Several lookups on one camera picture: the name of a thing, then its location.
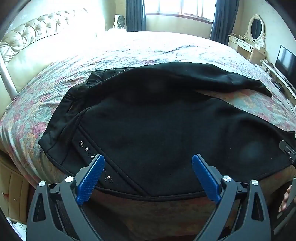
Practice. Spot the flat screen television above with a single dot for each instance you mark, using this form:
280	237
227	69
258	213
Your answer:
286	61

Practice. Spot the black pants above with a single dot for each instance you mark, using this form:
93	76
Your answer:
150	127

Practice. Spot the window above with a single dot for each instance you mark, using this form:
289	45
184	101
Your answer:
180	9

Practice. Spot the person's right hand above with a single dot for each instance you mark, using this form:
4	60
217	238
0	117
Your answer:
285	200

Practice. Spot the floral bedspread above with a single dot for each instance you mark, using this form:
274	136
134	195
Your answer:
161	51

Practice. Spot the dark blue curtain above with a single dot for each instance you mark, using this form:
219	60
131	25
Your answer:
135	14
224	20

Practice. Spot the oval vanity mirror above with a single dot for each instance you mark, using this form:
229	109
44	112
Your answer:
255	29

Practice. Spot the cream bedside cabinet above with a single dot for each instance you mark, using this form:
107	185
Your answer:
13	190

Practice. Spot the white television stand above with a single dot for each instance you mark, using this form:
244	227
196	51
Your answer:
277	75

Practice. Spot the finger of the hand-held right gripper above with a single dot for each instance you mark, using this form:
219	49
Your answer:
288	150

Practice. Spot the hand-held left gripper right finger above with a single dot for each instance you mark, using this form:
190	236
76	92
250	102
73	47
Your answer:
205	176

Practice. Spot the white fan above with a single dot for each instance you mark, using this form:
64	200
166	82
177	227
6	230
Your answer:
120	22

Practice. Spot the cream dressing table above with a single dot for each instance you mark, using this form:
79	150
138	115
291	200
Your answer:
242	45

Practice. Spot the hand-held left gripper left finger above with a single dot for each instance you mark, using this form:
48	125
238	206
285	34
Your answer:
91	176

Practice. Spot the cream tufted headboard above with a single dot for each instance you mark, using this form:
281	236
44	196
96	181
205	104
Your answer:
34	46

